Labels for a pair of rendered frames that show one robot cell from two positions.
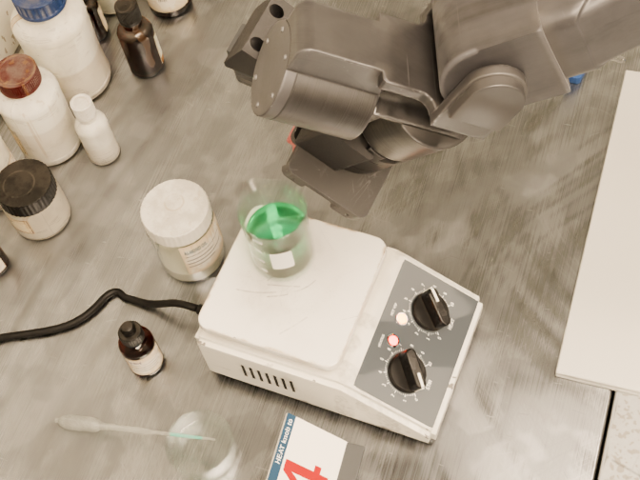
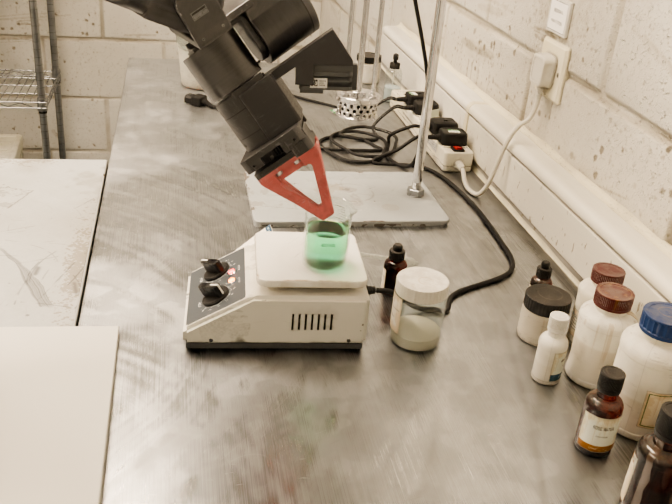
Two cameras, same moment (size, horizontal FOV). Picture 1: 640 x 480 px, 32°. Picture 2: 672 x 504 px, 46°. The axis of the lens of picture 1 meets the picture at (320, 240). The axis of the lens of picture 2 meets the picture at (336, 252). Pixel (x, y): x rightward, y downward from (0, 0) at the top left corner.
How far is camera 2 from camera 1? 1.20 m
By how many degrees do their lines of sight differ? 88
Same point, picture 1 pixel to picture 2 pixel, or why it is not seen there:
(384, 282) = (252, 283)
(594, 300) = (97, 361)
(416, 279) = (232, 298)
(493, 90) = not seen: outside the picture
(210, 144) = (471, 401)
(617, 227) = (84, 405)
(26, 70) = (607, 292)
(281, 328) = (299, 238)
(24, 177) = (551, 296)
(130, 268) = (448, 325)
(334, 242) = (295, 273)
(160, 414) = not seen: hidden behind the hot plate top
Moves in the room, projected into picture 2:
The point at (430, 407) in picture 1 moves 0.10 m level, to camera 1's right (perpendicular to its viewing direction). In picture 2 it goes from (196, 276) to (116, 298)
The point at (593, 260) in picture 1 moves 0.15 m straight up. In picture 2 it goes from (102, 382) to (92, 246)
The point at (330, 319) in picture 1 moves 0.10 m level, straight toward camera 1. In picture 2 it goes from (272, 245) to (225, 213)
